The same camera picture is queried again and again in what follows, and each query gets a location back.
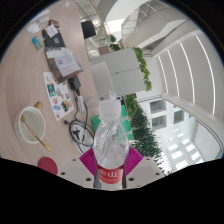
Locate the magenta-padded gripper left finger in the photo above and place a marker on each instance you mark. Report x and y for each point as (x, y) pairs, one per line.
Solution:
(78, 170)

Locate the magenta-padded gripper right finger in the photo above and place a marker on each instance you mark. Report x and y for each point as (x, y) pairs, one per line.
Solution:
(141, 168)

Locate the clear red-labelled water bottle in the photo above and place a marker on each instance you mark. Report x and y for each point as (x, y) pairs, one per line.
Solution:
(110, 146)

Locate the flat round red coaster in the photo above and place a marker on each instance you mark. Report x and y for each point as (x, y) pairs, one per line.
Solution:
(48, 165)

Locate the row of green hedge plants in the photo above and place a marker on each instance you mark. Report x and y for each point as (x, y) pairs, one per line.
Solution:
(146, 136)

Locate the green tote bag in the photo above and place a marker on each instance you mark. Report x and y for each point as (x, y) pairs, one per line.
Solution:
(128, 128)

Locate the gold spoon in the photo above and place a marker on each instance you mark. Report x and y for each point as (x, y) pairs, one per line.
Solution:
(35, 133)

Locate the white grid-pattern mug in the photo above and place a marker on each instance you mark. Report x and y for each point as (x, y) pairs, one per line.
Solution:
(30, 126)

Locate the clear sports bottle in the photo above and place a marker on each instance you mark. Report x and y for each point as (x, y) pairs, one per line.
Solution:
(95, 100)

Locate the colourful sticker sheet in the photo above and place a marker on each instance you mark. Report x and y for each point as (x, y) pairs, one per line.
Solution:
(58, 95)

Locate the white cabinet topped with plants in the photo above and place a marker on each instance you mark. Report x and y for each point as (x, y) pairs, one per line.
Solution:
(120, 71)

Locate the ceiling light strips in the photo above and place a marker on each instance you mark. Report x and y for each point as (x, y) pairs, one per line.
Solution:
(186, 73)

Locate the open notebook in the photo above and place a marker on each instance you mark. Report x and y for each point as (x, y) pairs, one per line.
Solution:
(65, 63)

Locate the wooden planter with plants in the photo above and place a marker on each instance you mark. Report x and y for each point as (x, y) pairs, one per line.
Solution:
(106, 48)

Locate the small teal box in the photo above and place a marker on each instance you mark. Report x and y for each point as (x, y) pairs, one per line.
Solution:
(37, 42)

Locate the black chair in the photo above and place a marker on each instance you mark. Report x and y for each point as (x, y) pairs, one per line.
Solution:
(88, 29)

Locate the white computer mouse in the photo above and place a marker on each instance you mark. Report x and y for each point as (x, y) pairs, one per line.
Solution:
(33, 28)

